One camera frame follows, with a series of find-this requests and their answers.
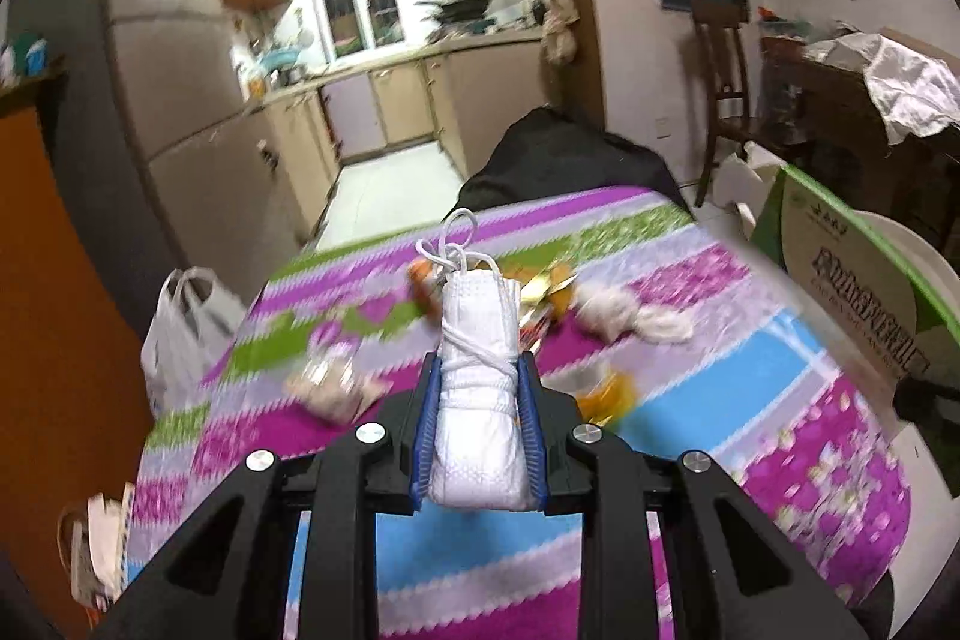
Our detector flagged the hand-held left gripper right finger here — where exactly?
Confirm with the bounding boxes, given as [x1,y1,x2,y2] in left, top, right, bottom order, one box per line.
[516,351,872,640]

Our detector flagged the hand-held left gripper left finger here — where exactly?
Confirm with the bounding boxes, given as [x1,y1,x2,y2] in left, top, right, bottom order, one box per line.
[90,351,445,640]

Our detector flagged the white face mask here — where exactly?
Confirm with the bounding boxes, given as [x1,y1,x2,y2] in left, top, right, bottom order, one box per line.
[415,209,532,510]

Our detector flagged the orange snack wrapper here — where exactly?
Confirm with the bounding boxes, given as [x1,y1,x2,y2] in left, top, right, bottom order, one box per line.
[568,368,640,429]

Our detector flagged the white tissue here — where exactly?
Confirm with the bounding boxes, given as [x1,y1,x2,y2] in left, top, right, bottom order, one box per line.
[572,282,696,346]

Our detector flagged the clear plastic wrapper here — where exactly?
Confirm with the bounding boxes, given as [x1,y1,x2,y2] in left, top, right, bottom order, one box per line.
[283,323,392,425]

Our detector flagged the gold foil wrapper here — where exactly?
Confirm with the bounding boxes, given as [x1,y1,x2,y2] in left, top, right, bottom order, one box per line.
[501,261,580,352]

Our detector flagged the striped colourful tablecloth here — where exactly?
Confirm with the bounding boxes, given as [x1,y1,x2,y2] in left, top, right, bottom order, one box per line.
[124,186,914,640]

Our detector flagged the white plastic bag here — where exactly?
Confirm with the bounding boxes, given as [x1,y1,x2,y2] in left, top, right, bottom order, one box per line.
[140,266,248,421]

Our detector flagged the black cloth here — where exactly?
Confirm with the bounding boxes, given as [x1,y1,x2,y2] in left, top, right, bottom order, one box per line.
[456,106,689,215]

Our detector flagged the white cardboard piece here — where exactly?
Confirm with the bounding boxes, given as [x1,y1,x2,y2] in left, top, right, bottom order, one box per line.
[711,141,786,238]

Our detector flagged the beige kitchen base cabinets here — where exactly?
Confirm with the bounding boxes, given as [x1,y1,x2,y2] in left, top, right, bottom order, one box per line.
[244,36,550,238]

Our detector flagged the green cardboard box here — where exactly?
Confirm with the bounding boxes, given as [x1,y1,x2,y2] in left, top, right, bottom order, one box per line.
[750,164,960,390]

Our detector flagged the orange wooden cabinet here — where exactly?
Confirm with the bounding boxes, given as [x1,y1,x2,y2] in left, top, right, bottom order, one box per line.
[0,68,160,640]

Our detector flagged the teal basin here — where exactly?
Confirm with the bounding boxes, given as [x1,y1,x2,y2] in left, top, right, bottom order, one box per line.
[257,46,302,76]

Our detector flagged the beige refrigerator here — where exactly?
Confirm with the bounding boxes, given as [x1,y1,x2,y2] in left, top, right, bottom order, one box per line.
[101,0,336,255]

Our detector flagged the wooden chair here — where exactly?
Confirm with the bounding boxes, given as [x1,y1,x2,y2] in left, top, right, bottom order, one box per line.
[688,0,816,208]

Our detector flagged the dark wooden cabinet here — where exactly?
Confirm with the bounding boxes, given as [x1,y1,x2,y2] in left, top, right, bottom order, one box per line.
[757,36,960,240]

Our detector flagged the white cloth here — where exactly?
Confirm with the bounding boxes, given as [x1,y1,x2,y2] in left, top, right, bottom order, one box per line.
[805,32,960,146]

